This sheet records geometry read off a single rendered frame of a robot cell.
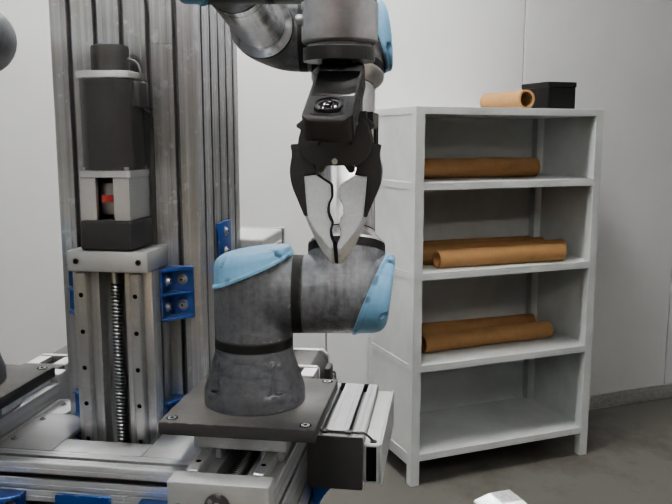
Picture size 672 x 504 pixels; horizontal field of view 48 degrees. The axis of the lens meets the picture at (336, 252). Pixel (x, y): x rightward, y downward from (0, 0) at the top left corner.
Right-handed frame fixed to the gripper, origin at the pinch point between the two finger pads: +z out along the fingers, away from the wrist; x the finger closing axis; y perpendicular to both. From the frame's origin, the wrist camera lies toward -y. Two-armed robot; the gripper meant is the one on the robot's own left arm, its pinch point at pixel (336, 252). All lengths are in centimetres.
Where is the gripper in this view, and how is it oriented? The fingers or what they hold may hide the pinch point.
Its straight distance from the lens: 75.5
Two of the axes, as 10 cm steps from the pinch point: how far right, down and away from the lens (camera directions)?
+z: 0.0, 9.9, 1.5
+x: -9.9, -0.2, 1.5
